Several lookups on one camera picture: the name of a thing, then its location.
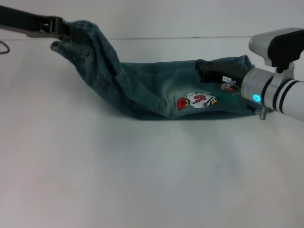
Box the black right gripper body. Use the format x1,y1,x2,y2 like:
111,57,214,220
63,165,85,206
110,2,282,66
195,59,250,84

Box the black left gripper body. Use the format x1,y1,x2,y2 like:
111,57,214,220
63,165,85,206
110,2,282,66
0,4,60,38

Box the blue denim shorts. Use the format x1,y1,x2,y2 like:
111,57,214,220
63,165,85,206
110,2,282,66
50,19,258,122

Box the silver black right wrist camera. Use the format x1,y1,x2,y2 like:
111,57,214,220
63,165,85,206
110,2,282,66
248,28,304,75

